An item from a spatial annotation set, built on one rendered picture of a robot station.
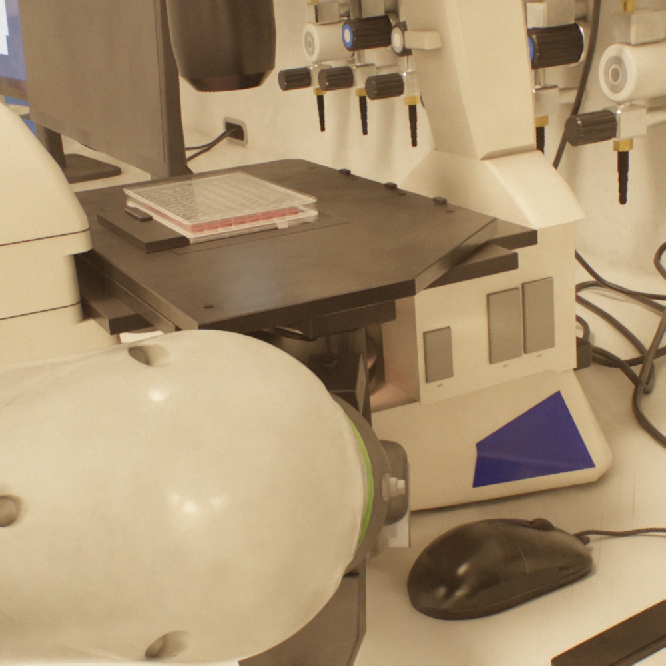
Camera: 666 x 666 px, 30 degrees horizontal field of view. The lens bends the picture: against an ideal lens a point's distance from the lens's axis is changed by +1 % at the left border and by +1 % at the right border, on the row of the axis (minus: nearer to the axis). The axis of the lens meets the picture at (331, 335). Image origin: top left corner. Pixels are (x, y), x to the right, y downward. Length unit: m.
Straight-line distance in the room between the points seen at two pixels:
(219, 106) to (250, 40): 1.64
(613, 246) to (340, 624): 0.89
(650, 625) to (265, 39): 0.42
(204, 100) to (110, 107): 1.28
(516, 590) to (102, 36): 0.73
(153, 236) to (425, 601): 0.26
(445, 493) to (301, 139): 1.32
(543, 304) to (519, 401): 0.07
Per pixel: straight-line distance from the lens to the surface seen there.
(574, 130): 1.21
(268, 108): 2.19
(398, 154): 1.77
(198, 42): 0.78
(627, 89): 1.23
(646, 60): 1.23
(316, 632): 0.56
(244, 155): 2.23
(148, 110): 1.11
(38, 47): 1.49
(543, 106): 1.35
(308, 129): 2.04
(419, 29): 0.89
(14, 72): 2.06
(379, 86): 1.56
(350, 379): 0.65
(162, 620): 0.37
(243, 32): 0.78
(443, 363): 0.81
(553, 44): 1.34
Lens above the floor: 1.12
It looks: 18 degrees down
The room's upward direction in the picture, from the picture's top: 5 degrees counter-clockwise
